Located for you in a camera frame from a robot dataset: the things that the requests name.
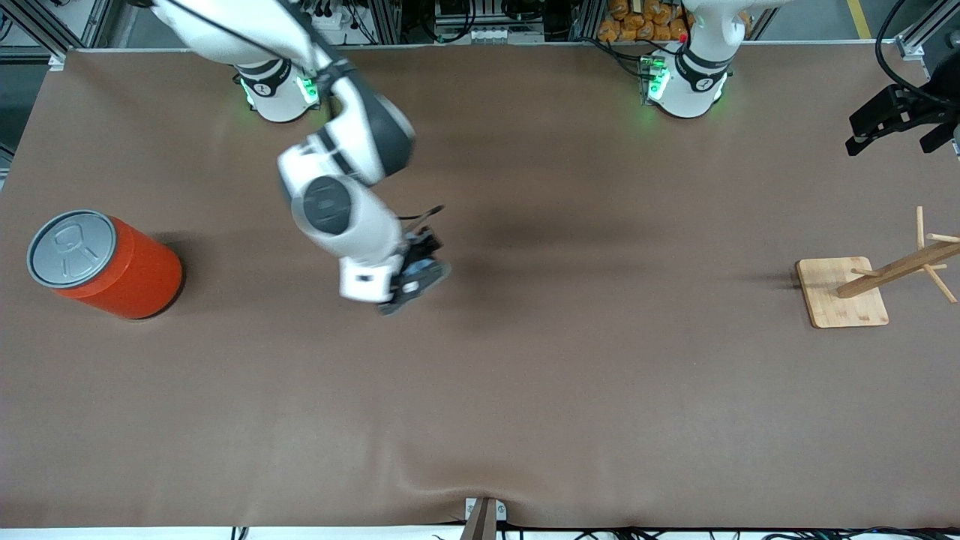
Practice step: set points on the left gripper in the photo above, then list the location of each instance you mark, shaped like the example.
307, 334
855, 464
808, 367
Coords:
924, 106

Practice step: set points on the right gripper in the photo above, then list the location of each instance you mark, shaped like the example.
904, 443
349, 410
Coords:
421, 248

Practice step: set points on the light blue plastic cup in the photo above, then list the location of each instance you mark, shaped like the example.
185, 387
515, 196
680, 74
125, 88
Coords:
418, 271

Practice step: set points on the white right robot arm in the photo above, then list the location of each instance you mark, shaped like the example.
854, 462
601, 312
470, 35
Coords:
352, 217

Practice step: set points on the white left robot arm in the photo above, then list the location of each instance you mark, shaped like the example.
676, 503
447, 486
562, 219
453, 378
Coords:
686, 86

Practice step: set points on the wooden cup rack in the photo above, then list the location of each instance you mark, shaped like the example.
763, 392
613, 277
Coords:
844, 296

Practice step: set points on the brown table mat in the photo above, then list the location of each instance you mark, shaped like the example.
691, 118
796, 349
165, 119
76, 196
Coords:
480, 375

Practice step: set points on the orange snack bag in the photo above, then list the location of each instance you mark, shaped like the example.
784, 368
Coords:
637, 22

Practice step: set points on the white power strip with plugs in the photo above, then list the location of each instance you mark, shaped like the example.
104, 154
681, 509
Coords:
337, 21

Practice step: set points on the orange can with grey lid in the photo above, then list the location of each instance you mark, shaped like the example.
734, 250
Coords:
127, 274

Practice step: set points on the aluminium frame profile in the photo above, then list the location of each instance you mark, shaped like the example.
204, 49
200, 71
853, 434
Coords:
911, 43
45, 26

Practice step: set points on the aluminium frame post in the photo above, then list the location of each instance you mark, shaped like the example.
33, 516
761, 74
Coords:
384, 21
587, 21

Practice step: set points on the grey metal camera bracket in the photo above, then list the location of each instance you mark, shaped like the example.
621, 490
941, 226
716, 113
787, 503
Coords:
484, 517

